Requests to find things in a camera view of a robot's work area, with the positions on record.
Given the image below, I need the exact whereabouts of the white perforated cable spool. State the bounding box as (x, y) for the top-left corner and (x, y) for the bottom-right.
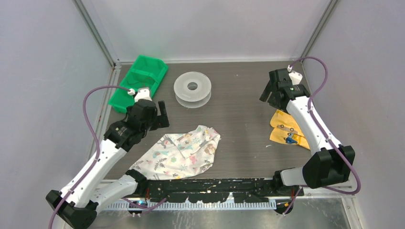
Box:
(173, 72), (212, 109)

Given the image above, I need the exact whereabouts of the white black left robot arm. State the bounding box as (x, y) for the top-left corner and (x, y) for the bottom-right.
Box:
(46, 99), (170, 229)

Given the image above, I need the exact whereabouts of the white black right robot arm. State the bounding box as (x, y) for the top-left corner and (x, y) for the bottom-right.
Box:
(259, 68), (355, 196)

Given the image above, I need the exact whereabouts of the white patterned cloth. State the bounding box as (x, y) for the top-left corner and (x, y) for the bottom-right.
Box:
(130, 125), (221, 180)

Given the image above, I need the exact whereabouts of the yellow printed cloth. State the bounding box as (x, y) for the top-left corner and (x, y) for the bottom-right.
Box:
(269, 110), (309, 150)

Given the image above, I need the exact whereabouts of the green plastic divided bin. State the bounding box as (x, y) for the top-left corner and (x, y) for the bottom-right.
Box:
(108, 55), (169, 113)

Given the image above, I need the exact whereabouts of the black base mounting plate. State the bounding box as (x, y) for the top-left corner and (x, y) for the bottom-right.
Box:
(127, 178), (299, 203)

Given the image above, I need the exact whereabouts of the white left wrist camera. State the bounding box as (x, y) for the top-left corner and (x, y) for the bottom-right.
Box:
(128, 87), (152, 102)

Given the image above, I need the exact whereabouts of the aluminium frame rail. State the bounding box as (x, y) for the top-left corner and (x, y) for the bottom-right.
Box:
(302, 178), (357, 198)

